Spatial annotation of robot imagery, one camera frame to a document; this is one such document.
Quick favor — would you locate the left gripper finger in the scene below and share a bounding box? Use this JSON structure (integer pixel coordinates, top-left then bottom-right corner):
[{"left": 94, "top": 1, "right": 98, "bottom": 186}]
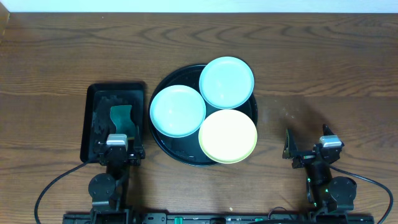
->
[
  {"left": 93, "top": 126, "right": 108, "bottom": 153},
  {"left": 134, "top": 125, "right": 144, "bottom": 152}
]

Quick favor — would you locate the green yellow sponge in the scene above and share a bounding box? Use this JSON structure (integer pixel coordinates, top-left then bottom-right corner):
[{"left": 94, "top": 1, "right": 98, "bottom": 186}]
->
[{"left": 110, "top": 105, "right": 136, "bottom": 140}]

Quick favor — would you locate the light blue plate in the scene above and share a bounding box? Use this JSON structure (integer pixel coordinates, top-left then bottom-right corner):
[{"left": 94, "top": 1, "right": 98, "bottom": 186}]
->
[
  {"left": 149, "top": 85, "right": 206, "bottom": 138},
  {"left": 199, "top": 57, "right": 255, "bottom": 109}
]

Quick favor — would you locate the yellow plate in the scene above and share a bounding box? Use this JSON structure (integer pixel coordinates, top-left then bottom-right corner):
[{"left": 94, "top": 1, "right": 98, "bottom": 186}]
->
[{"left": 198, "top": 110, "right": 257, "bottom": 164}]

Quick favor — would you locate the light blue plate top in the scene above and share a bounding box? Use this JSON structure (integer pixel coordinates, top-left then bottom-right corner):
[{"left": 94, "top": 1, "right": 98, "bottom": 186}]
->
[{"left": 199, "top": 57, "right": 255, "bottom": 109}]

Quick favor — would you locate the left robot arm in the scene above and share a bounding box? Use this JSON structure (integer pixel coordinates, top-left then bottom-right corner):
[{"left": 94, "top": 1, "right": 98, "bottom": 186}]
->
[{"left": 88, "top": 125, "right": 145, "bottom": 213}]

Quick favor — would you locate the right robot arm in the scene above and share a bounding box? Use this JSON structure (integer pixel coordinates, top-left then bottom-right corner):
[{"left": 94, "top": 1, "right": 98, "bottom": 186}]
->
[{"left": 282, "top": 124, "right": 357, "bottom": 214}]

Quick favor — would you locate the rectangular black tray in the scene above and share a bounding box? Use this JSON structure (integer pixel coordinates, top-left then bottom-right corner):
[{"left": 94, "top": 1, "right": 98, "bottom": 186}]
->
[{"left": 80, "top": 82, "right": 144, "bottom": 163}]

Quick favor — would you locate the round black tray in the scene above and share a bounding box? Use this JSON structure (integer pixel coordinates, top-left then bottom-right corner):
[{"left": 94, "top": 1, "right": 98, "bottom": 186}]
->
[{"left": 149, "top": 64, "right": 257, "bottom": 166}]

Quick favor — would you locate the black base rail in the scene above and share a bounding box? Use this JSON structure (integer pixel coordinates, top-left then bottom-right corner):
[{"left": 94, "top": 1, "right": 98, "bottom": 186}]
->
[{"left": 62, "top": 213, "right": 374, "bottom": 224}]

